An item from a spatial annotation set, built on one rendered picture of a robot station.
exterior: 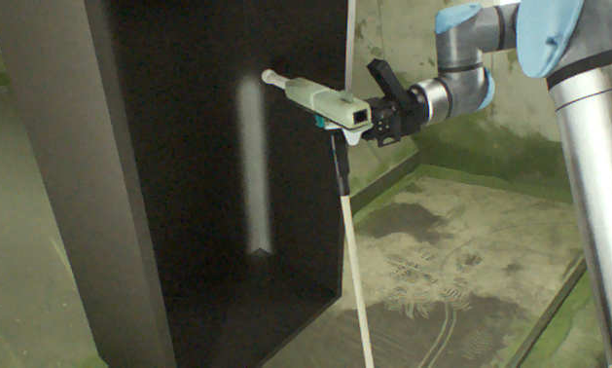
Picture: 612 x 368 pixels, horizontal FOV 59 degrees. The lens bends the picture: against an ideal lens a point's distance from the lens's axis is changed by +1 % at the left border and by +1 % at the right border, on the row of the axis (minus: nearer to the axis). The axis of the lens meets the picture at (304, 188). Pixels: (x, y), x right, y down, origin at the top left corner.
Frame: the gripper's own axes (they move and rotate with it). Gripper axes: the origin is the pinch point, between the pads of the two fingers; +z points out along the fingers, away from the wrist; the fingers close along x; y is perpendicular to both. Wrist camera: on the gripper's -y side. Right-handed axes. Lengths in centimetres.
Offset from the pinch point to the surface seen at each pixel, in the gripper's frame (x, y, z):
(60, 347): 86, 86, 73
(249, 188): 57, 35, 3
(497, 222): 88, 104, -122
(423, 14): 156, 13, -131
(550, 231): 68, 104, -134
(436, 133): 153, 80, -135
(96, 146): -0.4, -6.0, 41.4
